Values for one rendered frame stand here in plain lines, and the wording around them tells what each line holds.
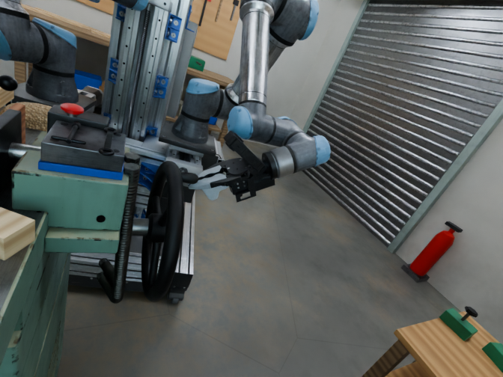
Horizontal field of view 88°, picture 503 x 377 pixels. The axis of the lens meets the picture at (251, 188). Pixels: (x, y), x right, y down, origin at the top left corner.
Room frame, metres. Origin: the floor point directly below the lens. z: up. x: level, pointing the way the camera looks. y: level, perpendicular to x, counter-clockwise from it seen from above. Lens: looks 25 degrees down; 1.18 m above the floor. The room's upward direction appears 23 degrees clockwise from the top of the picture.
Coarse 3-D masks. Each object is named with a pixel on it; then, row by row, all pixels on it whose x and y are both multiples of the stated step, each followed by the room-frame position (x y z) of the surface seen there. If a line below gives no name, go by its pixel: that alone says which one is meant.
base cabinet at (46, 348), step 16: (64, 256) 0.43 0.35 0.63; (64, 272) 0.44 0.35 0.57; (48, 288) 0.30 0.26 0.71; (64, 288) 0.46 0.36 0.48; (48, 304) 0.30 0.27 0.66; (64, 304) 0.48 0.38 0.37; (48, 320) 0.30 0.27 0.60; (48, 336) 0.30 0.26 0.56; (32, 352) 0.22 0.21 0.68; (48, 352) 0.31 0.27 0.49; (32, 368) 0.22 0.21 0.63; (48, 368) 0.32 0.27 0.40
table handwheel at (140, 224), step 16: (160, 176) 0.52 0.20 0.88; (176, 176) 0.42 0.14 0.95; (160, 192) 0.55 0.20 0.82; (176, 192) 0.39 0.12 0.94; (160, 208) 0.51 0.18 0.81; (176, 208) 0.37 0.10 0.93; (144, 224) 0.42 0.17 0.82; (160, 224) 0.42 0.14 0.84; (176, 224) 0.35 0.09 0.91; (144, 240) 0.49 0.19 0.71; (160, 240) 0.42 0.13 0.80; (176, 240) 0.34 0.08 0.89; (144, 256) 0.46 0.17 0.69; (176, 256) 0.33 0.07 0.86; (144, 272) 0.42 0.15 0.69; (160, 272) 0.32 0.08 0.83; (144, 288) 0.38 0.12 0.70; (160, 288) 0.32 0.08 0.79
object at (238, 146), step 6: (228, 132) 0.57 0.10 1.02; (228, 138) 0.55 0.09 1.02; (234, 138) 0.55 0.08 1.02; (240, 138) 0.56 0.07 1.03; (228, 144) 0.54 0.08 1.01; (234, 144) 0.55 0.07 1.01; (240, 144) 0.55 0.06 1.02; (234, 150) 0.55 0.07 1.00; (240, 150) 0.56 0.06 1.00; (246, 150) 0.56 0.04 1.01; (246, 156) 0.57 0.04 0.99; (252, 156) 0.57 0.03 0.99; (252, 162) 0.58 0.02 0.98; (258, 162) 0.58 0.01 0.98; (258, 168) 0.59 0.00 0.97
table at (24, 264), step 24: (48, 240) 0.26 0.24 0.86; (72, 240) 0.27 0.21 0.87; (96, 240) 0.29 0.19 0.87; (0, 264) 0.18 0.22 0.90; (24, 264) 0.19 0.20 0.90; (0, 288) 0.16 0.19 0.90; (24, 288) 0.19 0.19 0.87; (0, 312) 0.14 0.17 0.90; (0, 336) 0.13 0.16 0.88; (0, 360) 0.13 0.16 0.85
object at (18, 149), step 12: (0, 120) 0.29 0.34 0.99; (12, 120) 0.31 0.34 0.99; (0, 132) 0.27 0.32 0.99; (12, 132) 0.31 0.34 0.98; (0, 144) 0.27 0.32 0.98; (12, 144) 0.30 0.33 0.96; (24, 144) 0.31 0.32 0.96; (0, 156) 0.27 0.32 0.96; (12, 156) 0.29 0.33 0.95; (0, 168) 0.27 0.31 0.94; (12, 168) 0.30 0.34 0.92; (0, 180) 0.27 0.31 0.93; (0, 192) 0.27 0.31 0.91
